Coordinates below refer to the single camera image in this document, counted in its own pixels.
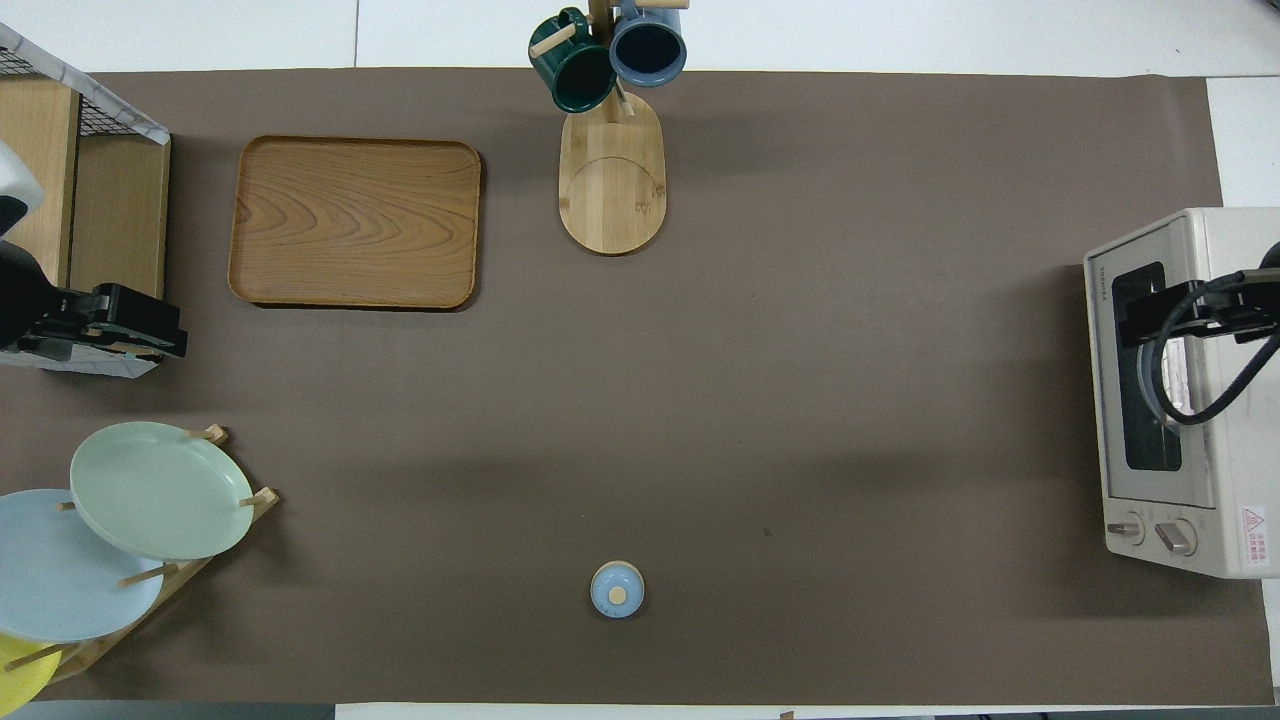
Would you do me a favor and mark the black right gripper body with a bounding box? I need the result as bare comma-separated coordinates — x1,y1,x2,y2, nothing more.
1210,240,1280,346

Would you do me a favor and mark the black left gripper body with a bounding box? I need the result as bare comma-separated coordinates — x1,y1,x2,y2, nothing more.
0,240,101,363

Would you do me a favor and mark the cream toaster oven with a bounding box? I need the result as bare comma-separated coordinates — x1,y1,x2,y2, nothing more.
1084,207,1280,580

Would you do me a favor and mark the wooden step shelf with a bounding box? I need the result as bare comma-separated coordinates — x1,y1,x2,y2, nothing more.
0,75,172,379

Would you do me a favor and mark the pale green plate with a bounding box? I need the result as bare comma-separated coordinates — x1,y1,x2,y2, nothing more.
70,421,255,561

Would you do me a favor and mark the grey patterned cloth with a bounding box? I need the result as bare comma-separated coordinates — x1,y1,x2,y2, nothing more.
0,22,172,147

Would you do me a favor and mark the wooden serving tray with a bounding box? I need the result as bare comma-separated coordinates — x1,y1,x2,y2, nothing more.
228,136,483,311

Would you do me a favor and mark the wooden plate rack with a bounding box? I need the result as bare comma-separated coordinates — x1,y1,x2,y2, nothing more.
45,425,281,686

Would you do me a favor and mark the light blue racked plate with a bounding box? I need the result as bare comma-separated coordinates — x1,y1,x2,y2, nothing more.
0,488,167,643

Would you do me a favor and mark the yellow plate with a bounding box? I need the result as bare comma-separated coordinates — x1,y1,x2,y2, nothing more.
0,632,61,714

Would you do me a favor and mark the brown table mat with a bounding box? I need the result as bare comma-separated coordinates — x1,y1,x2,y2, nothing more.
0,67,1273,706

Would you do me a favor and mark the wooden mug tree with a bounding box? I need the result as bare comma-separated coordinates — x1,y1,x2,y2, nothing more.
528,0,691,257

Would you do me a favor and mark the dark green mug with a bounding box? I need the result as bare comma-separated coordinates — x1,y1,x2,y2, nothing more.
528,8,618,114

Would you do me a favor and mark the blue mug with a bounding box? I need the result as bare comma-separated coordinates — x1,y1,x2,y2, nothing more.
609,0,689,88

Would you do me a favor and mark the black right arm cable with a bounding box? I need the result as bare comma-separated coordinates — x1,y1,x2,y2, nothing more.
1148,268,1280,427

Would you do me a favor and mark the black wire basket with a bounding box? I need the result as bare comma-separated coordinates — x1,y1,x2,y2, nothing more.
0,45,166,141

